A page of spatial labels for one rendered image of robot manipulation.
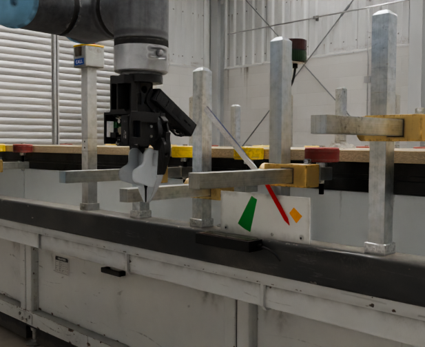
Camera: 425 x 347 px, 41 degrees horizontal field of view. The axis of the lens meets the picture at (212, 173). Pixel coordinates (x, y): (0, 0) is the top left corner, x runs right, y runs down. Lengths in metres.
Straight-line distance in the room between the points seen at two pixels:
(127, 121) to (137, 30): 0.14
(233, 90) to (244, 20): 1.37
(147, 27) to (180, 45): 10.51
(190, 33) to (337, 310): 10.57
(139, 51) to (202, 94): 0.54
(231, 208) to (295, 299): 0.26
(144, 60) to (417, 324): 0.71
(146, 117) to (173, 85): 10.31
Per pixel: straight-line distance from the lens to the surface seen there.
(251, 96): 11.25
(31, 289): 2.71
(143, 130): 0.94
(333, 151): 1.34
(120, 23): 0.96
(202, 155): 1.45
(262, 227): 1.32
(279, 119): 1.29
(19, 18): 0.97
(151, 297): 2.06
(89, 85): 1.86
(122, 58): 0.95
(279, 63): 1.30
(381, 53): 1.17
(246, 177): 1.14
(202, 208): 1.46
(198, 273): 1.53
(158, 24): 0.95
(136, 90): 0.95
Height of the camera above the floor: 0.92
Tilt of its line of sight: 3 degrees down
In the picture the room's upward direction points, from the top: straight up
